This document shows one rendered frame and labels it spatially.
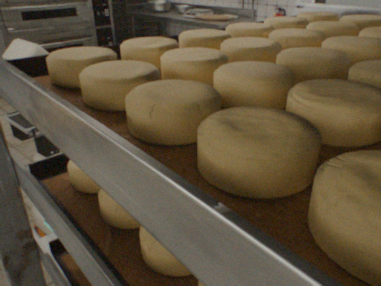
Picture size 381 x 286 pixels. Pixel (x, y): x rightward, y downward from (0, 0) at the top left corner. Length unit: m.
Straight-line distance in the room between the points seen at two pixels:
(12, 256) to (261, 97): 0.28
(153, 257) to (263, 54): 0.17
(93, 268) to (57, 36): 4.89
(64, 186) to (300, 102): 0.21
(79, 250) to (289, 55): 0.19
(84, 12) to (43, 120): 5.00
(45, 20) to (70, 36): 0.38
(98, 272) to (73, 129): 0.09
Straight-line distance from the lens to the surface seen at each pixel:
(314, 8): 0.56
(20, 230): 0.37
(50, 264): 0.35
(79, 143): 0.16
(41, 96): 0.19
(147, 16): 5.57
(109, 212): 0.26
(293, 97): 0.19
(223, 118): 0.15
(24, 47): 1.72
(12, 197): 0.35
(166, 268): 0.22
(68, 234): 0.24
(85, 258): 0.23
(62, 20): 5.05
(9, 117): 1.91
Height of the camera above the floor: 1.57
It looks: 28 degrees down
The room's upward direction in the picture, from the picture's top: 1 degrees counter-clockwise
